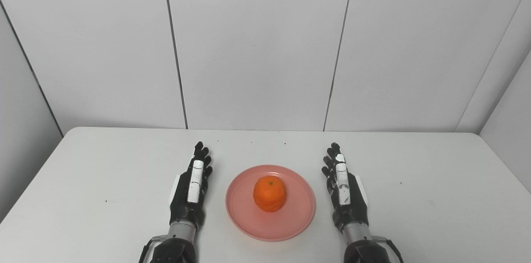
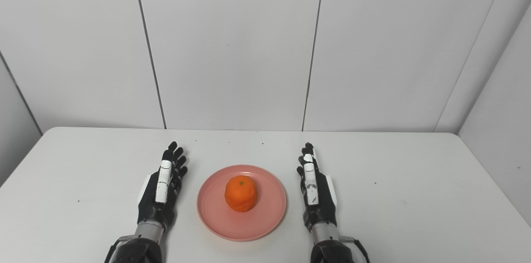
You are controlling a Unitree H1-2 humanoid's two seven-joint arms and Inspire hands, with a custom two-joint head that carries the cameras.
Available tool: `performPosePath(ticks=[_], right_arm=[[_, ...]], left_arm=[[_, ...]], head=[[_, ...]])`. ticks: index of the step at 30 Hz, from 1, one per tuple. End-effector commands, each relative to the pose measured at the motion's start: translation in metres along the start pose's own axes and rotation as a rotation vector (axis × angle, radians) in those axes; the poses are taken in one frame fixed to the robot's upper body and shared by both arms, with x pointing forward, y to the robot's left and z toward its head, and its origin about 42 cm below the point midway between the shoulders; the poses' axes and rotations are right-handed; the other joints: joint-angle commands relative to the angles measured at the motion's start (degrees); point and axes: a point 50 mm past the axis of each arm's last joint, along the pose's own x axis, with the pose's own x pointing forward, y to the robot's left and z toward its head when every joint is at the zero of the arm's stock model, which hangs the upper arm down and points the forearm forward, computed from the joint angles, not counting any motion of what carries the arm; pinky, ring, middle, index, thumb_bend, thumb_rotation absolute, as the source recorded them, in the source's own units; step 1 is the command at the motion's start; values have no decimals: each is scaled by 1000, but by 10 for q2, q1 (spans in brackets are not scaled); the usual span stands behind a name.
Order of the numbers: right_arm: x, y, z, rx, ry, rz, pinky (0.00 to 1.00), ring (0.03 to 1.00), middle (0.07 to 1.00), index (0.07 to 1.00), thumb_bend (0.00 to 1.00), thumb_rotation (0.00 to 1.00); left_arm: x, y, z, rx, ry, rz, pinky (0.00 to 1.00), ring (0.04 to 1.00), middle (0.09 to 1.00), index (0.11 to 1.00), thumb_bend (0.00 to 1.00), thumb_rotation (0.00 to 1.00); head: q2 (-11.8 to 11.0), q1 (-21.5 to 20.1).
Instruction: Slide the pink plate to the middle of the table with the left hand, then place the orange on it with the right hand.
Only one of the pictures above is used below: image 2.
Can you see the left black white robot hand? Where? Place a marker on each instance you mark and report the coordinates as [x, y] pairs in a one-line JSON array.
[[161, 192]]

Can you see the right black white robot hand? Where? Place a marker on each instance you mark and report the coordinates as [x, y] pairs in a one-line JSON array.
[[317, 194]]

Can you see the pink round plate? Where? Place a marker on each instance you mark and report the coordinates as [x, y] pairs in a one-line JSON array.
[[215, 213]]

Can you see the orange fruit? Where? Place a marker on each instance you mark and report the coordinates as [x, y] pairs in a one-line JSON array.
[[242, 193]]

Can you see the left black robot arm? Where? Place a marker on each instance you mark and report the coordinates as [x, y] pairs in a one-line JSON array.
[[139, 244]]

